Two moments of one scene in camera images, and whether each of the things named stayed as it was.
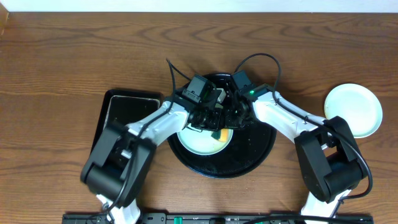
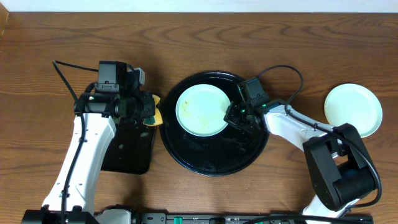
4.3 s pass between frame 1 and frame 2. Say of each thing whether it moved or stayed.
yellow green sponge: moved
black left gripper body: moved
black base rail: stayed
